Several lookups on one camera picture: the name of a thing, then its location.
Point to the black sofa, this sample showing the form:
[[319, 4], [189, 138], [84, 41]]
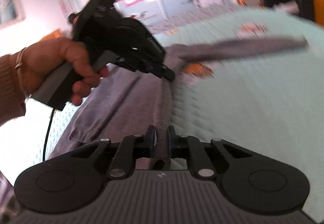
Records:
[[288, 3]]

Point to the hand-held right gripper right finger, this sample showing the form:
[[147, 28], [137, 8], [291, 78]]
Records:
[[172, 141]]

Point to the mint quilted bee blanket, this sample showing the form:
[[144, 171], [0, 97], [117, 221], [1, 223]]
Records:
[[253, 112]]

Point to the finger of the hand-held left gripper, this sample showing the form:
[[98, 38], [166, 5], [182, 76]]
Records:
[[164, 74]]

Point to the wooden desk cabinet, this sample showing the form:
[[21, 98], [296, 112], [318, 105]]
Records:
[[317, 1]]

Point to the person's left forearm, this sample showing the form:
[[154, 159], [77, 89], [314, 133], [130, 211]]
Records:
[[8, 87]]

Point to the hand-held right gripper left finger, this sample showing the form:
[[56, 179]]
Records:
[[151, 140]]

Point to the person's left hand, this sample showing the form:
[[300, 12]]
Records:
[[58, 54]]

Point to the grey knitted sweater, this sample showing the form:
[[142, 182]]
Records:
[[121, 92]]

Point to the framed wedding photo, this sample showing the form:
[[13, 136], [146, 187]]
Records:
[[8, 1]]

